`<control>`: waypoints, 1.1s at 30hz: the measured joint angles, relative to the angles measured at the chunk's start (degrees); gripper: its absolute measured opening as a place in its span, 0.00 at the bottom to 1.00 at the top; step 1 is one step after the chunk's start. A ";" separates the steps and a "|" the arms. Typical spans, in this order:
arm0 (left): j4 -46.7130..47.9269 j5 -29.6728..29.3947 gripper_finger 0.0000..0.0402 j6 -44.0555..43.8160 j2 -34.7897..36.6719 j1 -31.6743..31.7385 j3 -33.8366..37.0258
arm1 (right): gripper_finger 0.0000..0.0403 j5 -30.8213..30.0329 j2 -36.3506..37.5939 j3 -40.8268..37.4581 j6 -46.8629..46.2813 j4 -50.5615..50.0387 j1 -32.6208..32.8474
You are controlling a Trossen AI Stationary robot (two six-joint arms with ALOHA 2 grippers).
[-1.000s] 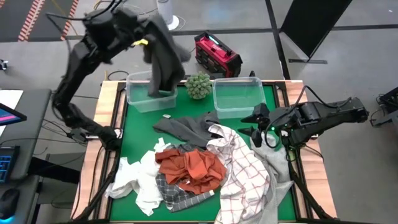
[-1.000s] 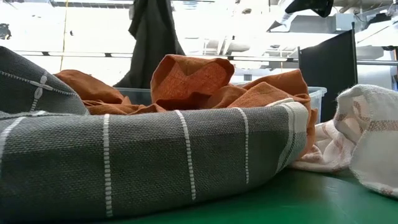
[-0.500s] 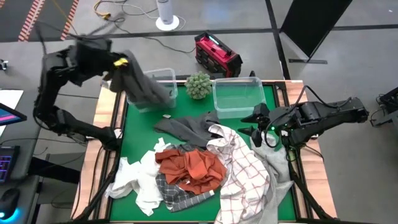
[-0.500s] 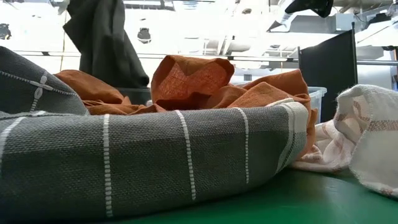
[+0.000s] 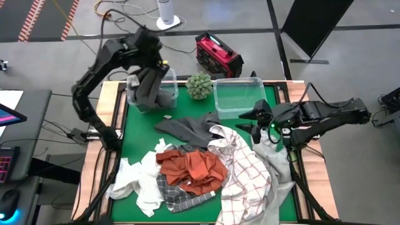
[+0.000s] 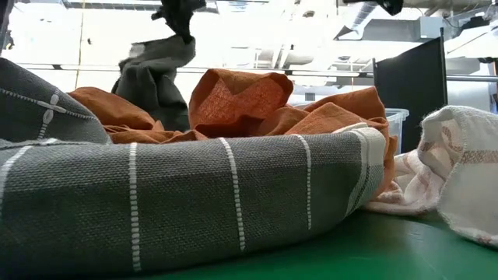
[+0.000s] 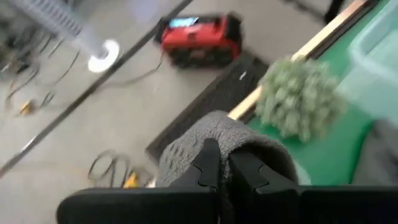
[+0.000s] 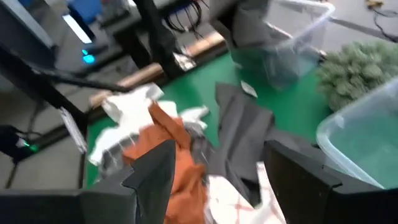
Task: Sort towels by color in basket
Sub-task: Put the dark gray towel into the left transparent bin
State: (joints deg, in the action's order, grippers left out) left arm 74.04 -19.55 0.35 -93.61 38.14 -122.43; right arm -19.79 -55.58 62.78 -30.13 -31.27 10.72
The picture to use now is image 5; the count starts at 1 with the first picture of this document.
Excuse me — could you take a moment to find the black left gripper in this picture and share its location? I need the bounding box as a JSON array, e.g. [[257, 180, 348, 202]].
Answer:
[[137, 27, 171, 78]]

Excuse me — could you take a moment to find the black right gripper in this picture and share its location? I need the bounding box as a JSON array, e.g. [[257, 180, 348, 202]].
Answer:
[[234, 99, 298, 144]]

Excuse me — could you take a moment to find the dark gray plain towel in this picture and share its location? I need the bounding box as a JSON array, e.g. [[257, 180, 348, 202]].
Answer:
[[129, 67, 174, 110], [154, 111, 224, 149]]

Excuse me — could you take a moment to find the white red-grid towel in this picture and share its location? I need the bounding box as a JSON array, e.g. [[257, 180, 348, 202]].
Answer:
[[207, 124, 272, 225]]

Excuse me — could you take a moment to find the orange towel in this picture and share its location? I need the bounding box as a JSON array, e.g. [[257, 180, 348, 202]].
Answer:
[[155, 149, 201, 188], [184, 149, 229, 196]]

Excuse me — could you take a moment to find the dark gray white-grid towel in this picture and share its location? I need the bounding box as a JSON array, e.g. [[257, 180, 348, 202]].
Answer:
[[155, 143, 216, 214]]

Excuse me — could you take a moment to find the white plain towel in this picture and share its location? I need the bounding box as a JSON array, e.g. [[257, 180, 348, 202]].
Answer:
[[105, 137, 173, 218]]

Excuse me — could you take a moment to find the clear plastic bin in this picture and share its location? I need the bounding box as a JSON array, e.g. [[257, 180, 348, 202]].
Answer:
[[126, 67, 179, 114], [213, 77, 268, 120]]

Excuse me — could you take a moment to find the green artificial potted plant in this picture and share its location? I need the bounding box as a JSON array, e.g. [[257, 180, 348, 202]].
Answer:
[[185, 71, 214, 101]]

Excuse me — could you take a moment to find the red and black toolbox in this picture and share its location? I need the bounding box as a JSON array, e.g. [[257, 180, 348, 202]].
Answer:
[[195, 31, 245, 79]]

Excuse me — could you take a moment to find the black orange-striped floor mat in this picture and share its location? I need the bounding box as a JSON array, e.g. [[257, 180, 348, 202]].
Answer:
[[0, 0, 81, 43]]

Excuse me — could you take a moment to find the black power brick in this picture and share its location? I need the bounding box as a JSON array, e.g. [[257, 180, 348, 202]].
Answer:
[[70, 127, 90, 144]]

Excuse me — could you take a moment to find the gray desk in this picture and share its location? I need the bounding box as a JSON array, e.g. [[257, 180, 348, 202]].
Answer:
[[0, 89, 53, 225]]

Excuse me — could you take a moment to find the white paper sheet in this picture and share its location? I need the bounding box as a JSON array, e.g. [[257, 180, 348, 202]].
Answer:
[[0, 89, 24, 138]]

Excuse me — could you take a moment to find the computer monitor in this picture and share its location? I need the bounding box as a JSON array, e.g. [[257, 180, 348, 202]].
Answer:
[[0, 102, 28, 128]]

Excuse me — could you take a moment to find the backlit keyboard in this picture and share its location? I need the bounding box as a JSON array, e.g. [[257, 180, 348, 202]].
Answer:
[[0, 146, 20, 184]]

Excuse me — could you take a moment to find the black computer mouse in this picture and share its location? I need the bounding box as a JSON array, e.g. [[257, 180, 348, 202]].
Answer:
[[0, 189, 21, 221]]

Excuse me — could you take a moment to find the white floor cable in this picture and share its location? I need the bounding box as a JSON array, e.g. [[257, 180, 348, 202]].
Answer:
[[121, 0, 188, 31]]

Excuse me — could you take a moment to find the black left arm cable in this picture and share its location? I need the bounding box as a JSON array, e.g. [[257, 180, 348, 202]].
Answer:
[[98, 8, 163, 57]]

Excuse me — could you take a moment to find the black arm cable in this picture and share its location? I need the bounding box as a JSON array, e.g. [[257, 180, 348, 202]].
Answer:
[[267, 82, 341, 145], [98, 8, 163, 57]]

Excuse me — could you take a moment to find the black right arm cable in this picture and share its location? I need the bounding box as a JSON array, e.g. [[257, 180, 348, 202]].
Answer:
[[267, 82, 341, 145]]

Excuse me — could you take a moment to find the yellow extension cord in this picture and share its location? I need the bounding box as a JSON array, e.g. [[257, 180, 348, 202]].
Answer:
[[93, 0, 112, 18]]

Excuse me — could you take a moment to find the black frame strut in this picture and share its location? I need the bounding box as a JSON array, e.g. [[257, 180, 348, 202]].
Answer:
[[74, 149, 123, 225], [289, 149, 338, 223]]

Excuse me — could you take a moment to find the yellow cable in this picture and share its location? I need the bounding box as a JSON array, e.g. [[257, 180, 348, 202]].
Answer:
[[51, 0, 98, 56]]

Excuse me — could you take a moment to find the black equipment with cables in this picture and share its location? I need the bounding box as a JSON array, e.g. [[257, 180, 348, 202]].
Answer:
[[371, 87, 400, 128]]

